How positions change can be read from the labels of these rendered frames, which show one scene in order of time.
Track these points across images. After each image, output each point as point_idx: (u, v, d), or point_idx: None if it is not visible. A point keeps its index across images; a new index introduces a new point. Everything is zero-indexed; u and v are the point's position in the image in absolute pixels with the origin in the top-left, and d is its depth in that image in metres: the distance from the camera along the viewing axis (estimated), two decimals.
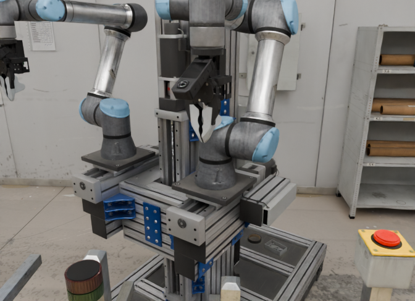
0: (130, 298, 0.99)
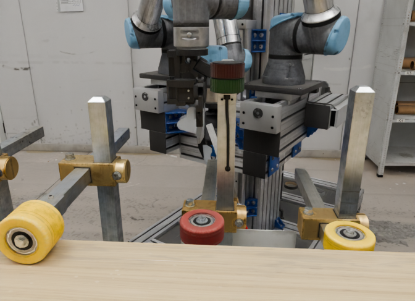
0: None
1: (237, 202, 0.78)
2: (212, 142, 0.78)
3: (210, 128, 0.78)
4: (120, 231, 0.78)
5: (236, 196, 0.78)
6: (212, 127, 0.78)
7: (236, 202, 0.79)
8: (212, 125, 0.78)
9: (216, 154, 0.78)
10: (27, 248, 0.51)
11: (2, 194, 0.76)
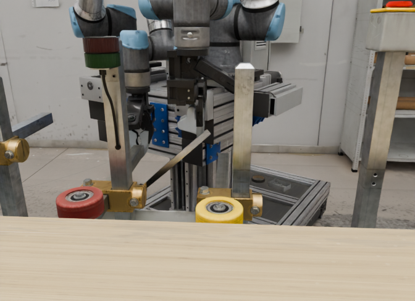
0: (141, 157, 1.00)
1: (146, 186, 0.78)
2: (193, 141, 0.78)
3: (205, 134, 0.78)
4: (21, 212, 0.78)
5: (152, 183, 0.79)
6: (207, 135, 0.78)
7: (146, 185, 0.78)
8: (209, 135, 0.78)
9: (183, 149, 0.78)
10: None
11: None
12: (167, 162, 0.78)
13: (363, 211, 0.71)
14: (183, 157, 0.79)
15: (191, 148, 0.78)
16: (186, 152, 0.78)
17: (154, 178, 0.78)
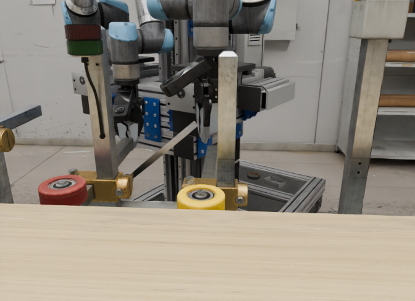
0: (129, 150, 1.00)
1: (133, 177, 0.78)
2: (180, 133, 0.78)
3: (192, 126, 0.78)
4: (7, 202, 0.78)
5: (138, 174, 0.78)
6: (194, 127, 0.78)
7: (132, 175, 0.78)
8: (196, 126, 0.78)
9: (170, 141, 0.78)
10: None
11: None
12: (154, 154, 0.78)
13: (348, 200, 0.71)
14: (170, 148, 0.78)
15: (178, 139, 0.78)
16: (173, 144, 0.78)
17: (140, 169, 0.78)
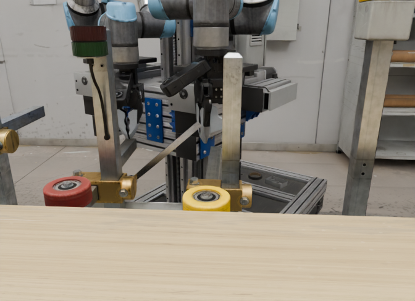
0: (133, 151, 1.00)
1: (136, 177, 0.78)
2: (184, 133, 0.78)
3: (196, 126, 0.78)
4: (11, 203, 0.78)
5: (142, 175, 0.78)
6: (198, 127, 0.78)
7: (136, 177, 0.78)
8: (199, 127, 0.78)
9: (173, 141, 0.78)
10: None
11: None
12: (157, 154, 0.78)
13: (352, 201, 0.71)
14: (174, 149, 0.78)
15: (181, 140, 0.78)
16: (177, 144, 0.78)
17: (144, 170, 0.78)
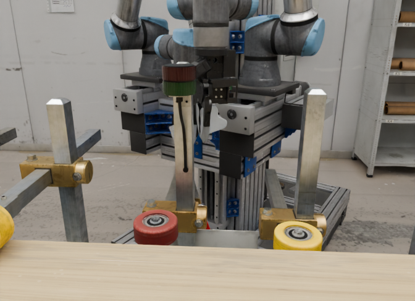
0: None
1: (199, 203, 0.79)
2: None
3: (173, 129, 0.79)
4: (83, 231, 0.79)
5: (199, 197, 0.79)
6: None
7: (198, 203, 0.79)
8: (174, 127, 0.79)
9: None
10: None
11: None
12: None
13: None
14: None
15: None
16: None
17: (195, 193, 0.79)
